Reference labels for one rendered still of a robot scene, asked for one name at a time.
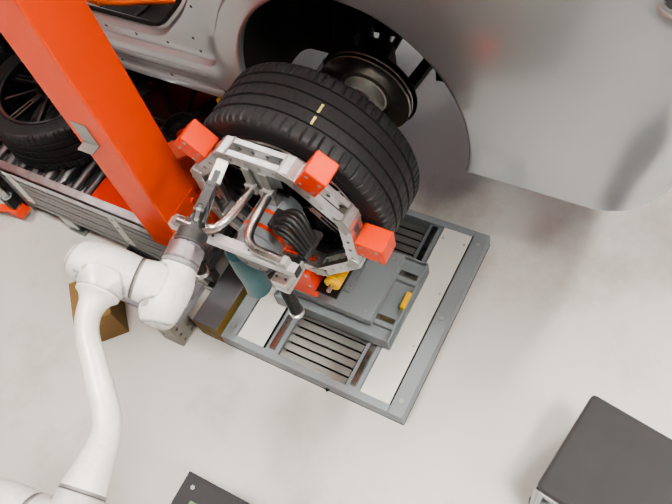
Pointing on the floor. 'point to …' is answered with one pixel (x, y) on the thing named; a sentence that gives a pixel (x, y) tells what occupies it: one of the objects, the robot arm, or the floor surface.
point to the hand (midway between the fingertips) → (218, 172)
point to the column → (180, 332)
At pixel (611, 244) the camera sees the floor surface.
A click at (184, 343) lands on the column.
